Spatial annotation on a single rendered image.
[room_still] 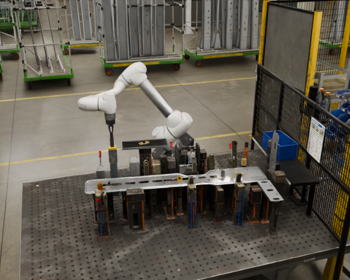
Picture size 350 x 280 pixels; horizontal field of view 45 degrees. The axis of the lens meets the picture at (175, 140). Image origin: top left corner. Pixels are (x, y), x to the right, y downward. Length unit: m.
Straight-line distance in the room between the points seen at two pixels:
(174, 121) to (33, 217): 1.40
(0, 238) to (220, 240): 2.36
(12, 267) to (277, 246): 2.36
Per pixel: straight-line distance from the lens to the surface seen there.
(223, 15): 11.22
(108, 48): 9.88
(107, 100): 3.20
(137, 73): 3.66
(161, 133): 3.71
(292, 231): 3.26
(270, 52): 5.86
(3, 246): 4.45
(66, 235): 3.21
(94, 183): 3.20
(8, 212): 4.95
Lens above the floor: 2.57
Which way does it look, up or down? 24 degrees down
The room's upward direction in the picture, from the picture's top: straight up
